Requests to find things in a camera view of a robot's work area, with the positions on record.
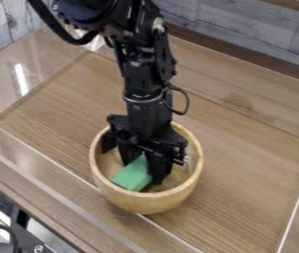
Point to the green rectangular block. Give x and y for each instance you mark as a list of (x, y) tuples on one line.
[(132, 177)]

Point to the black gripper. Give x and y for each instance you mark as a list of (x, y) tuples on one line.
[(144, 132)]

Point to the black table leg bracket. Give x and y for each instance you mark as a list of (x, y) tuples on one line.
[(29, 244)]

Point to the clear acrylic front wall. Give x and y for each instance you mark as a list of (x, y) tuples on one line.
[(131, 228)]

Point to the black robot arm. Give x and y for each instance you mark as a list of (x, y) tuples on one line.
[(135, 31)]

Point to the round wooden bowl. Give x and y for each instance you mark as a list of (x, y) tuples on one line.
[(157, 198)]

